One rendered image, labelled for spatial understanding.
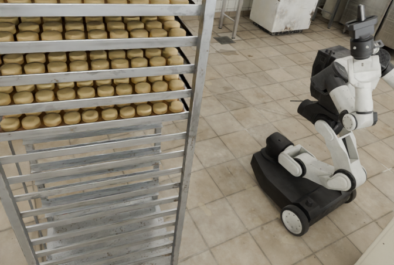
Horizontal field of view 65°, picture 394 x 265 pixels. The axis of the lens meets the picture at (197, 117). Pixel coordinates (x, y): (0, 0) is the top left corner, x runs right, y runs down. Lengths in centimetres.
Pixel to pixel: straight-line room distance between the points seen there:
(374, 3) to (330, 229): 397
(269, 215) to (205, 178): 53
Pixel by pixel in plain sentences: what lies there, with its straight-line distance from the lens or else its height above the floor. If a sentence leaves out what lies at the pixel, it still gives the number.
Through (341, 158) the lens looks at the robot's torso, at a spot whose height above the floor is 57.
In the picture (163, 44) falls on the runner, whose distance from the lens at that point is 89.
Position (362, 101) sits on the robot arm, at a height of 110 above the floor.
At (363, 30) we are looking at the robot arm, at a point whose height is 138.
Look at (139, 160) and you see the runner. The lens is 114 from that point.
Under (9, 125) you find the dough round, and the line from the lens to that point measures 105.
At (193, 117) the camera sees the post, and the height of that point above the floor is 115.
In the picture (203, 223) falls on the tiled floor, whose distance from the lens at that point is 215.
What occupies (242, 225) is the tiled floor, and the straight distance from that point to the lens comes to 220.
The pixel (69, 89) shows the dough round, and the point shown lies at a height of 124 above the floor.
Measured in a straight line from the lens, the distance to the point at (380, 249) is 190.
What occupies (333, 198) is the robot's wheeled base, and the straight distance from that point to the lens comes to 234.
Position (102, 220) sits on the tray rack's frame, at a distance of 198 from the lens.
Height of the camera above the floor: 177
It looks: 37 degrees down
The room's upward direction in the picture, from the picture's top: 8 degrees clockwise
